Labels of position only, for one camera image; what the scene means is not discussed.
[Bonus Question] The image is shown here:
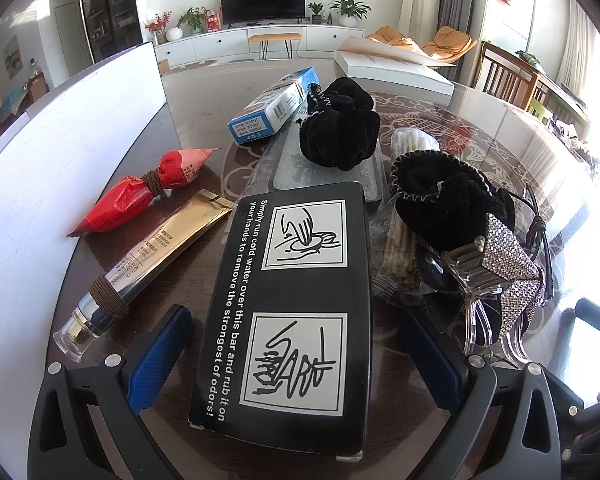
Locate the thin elastic hair band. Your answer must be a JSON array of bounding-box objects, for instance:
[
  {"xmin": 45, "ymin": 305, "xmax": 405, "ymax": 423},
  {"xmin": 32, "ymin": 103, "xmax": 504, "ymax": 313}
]
[{"xmin": 522, "ymin": 184, "xmax": 556, "ymax": 306}]

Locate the black pouch with trim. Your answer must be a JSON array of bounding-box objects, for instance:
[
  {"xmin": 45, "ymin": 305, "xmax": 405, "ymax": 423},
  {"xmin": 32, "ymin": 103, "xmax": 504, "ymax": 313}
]
[{"xmin": 390, "ymin": 151, "xmax": 516, "ymax": 253}]

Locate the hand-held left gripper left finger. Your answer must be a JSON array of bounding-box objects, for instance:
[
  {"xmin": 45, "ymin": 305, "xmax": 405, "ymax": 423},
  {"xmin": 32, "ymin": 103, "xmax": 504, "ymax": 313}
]
[{"xmin": 27, "ymin": 304, "xmax": 193, "ymax": 480}]

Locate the bushy green potted plant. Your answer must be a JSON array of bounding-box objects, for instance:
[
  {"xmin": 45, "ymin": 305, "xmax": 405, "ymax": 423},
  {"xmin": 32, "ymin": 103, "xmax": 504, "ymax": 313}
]
[{"xmin": 176, "ymin": 6, "xmax": 208, "ymax": 36}]

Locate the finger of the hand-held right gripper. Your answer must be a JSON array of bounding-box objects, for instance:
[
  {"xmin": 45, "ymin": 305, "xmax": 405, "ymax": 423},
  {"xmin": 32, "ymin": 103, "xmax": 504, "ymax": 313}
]
[{"xmin": 561, "ymin": 298, "xmax": 600, "ymax": 337}]

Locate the white cardboard storage box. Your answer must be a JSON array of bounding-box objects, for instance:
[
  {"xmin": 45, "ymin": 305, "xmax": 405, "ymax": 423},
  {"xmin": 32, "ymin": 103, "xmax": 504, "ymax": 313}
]
[{"xmin": 0, "ymin": 41, "xmax": 168, "ymax": 441}]

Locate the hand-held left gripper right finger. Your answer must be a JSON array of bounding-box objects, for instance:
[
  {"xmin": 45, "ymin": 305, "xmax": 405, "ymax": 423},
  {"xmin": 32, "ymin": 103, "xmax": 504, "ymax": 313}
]
[{"xmin": 397, "ymin": 305, "xmax": 588, "ymax": 480}]

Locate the black velvet scrunchie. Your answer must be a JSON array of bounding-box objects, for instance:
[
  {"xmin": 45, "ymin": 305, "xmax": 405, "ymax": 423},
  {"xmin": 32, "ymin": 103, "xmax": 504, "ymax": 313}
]
[{"xmin": 299, "ymin": 77, "xmax": 382, "ymax": 170}]

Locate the red flower arrangement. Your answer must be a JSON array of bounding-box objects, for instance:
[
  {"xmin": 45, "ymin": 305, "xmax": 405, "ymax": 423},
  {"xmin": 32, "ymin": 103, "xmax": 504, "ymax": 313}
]
[{"xmin": 145, "ymin": 11, "xmax": 173, "ymax": 45}]

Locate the black television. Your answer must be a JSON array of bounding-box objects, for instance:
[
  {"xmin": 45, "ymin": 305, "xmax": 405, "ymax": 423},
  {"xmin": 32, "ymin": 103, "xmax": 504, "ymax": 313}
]
[{"xmin": 219, "ymin": 0, "xmax": 306, "ymax": 27}]

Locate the wooden bench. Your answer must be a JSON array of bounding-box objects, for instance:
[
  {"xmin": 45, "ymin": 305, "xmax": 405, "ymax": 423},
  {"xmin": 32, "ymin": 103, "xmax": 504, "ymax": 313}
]
[{"xmin": 472, "ymin": 41, "xmax": 593, "ymax": 136}]

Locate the orange lounge chair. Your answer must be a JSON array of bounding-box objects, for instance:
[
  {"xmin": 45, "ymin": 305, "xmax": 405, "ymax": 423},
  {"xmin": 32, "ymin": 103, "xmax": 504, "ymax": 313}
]
[{"xmin": 365, "ymin": 25, "xmax": 478, "ymax": 63}]

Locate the wall painting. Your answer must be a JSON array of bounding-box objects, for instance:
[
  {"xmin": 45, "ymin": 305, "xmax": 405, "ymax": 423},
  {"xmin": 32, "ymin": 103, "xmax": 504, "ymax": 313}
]
[{"xmin": 2, "ymin": 35, "xmax": 21, "ymax": 72}]

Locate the rhinestone bow hair clip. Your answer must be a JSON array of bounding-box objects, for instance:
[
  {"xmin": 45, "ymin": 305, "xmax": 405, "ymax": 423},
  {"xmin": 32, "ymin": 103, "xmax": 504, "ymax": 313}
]
[{"xmin": 440, "ymin": 212, "xmax": 548, "ymax": 366}]

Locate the white television cabinet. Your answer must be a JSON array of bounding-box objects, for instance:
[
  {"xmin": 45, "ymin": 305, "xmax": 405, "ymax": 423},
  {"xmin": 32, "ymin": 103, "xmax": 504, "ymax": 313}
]
[{"xmin": 152, "ymin": 24, "xmax": 371, "ymax": 68}]

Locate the brown hair tie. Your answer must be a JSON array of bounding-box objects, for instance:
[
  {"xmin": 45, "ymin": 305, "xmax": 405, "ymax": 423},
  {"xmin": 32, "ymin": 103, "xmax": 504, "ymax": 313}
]
[
  {"xmin": 90, "ymin": 277, "xmax": 131, "ymax": 318},
  {"xmin": 142, "ymin": 170, "xmax": 166, "ymax": 198}
]

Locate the gold cosmetic tube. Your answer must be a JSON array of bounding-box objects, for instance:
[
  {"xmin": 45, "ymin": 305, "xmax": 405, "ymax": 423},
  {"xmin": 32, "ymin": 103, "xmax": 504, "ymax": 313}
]
[{"xmin": 52, "ymin": 187, "xmax": 236, "ymax": 363}]

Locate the tan stool with black legs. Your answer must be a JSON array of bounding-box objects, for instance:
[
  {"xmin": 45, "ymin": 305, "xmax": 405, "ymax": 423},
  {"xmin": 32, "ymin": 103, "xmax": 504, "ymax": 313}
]
[{"xmin": 247, "ymin": 32, "xmax": 302, "ymax": 58}]

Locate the light window curtain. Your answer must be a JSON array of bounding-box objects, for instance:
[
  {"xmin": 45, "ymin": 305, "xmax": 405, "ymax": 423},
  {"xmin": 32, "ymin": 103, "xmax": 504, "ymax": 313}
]
[{"xmin": 560, "ymin": 0, "xmax": 600, "ymax": 96}]

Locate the red foil packet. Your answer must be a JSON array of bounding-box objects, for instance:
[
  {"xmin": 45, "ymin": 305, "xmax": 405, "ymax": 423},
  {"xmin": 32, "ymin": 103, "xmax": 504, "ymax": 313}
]
[{"xmin": 67, "ymin": 147, "xmax": 221, "ymax": 236}]

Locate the cotton swab pack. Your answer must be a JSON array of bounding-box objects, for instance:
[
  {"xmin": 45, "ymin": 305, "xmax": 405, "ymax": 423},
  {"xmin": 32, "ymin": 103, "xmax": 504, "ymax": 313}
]
[{"xmin": 372, "ymin": 127, "xmax": 441, "ymax": 301}]

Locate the black printed box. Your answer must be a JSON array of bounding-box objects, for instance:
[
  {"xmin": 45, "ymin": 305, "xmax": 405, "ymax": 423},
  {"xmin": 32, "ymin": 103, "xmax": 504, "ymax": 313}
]
[{"xmin": 187, "ymin": 181, "xmax": 373, "ymax": 463}]

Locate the thick white book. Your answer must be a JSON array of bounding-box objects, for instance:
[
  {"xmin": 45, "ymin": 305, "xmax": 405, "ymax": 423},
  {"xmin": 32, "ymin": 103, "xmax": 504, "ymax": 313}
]
[{"xmin": 334, "ymin": 36, "xmax": 456, "ymax": 97}]

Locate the dark glass display cabinet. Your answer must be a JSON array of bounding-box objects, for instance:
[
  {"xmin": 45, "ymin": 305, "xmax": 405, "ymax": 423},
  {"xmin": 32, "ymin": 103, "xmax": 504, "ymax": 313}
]
[{"xmin": 77, "ymin": 0, "xmax": 143, "ymax": 63}]

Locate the dining table with blue cloth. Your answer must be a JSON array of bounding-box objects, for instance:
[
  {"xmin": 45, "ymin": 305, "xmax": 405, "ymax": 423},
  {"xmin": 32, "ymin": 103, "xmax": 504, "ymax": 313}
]
[{"xmin": 0, "ymin": 87, "xmax": 28, "ymax": 121}]

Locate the large green potted plant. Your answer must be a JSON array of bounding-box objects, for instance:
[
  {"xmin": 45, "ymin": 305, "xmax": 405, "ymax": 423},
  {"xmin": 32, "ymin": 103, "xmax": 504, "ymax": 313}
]
[{"xmin": 328, "ymin": 0, "xmax": 372, "ymax": 27}]

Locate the pile of small items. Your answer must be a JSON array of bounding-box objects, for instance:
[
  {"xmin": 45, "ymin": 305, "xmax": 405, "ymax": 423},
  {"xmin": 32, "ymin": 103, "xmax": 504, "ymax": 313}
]
[{"xmin": 550, "ymin": 115, "xmax": 600, "ymax": 161}]

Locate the blue and white carton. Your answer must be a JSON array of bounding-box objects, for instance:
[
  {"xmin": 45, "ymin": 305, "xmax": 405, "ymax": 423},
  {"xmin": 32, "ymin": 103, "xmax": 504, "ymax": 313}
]
[{"xmin": 228, "ymin": 66, "xmax": 321, "ymax": 147}]

